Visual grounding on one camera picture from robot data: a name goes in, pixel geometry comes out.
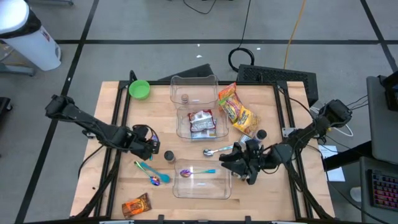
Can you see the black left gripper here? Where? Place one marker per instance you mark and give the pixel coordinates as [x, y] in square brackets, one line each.
[144, 143]

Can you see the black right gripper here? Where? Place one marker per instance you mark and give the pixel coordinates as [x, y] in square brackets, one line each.
[255, 158]

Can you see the orange label spice jar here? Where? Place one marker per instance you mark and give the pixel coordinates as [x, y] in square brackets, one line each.
[169, 155]

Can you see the blue ramen noodle pack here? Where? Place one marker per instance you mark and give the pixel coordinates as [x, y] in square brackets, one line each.
[205, 135]

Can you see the red ramen noodle pack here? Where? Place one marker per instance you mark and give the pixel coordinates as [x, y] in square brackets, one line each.
[202, 121]

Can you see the small clear spice jar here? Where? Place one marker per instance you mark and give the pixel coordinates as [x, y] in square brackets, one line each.
[185, 99]

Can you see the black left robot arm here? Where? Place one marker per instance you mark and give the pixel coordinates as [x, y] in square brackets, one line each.
[90, 121]

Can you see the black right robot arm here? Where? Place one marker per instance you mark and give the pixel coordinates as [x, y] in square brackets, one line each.
[304, 133]

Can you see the silver metal spoon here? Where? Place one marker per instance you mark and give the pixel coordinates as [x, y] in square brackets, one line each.
[207, 152]

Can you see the clear plastic bin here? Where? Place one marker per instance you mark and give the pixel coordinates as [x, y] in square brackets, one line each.
[202, 90]
[183, 124]
[202, 189]

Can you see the green plastic bowl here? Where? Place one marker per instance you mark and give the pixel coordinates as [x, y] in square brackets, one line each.
[139, 90]

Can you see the orange brown candy wrapper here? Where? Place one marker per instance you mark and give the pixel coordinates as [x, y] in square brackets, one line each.
[136, 205]

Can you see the black flat wedge panel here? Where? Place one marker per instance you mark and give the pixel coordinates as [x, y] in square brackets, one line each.
[192, 74]

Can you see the white paper sheet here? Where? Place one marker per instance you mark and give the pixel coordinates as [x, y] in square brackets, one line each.
[337, 174]

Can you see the black support beam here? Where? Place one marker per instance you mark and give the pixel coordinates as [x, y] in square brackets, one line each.
[345, 157]

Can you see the grey computer mouse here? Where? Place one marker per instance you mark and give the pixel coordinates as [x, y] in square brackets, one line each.
[356, 194]

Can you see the black chair base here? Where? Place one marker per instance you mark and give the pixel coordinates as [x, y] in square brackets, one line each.
[4, 105]

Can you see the grey desk foot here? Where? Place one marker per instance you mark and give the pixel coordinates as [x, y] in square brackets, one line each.
[18, 71]

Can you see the dark grey desk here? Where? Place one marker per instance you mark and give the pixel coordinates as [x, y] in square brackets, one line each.
[373, 217]

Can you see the backlit keyboard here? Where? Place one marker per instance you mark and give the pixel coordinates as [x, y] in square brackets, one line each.
[384, 189]

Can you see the white trash can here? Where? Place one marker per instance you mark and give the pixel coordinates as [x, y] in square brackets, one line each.
[28, 43]

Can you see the black desk device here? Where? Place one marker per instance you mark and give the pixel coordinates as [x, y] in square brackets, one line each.
[392, 93]

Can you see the black curved bracket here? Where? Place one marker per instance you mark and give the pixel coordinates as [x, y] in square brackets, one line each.
[132, 73]

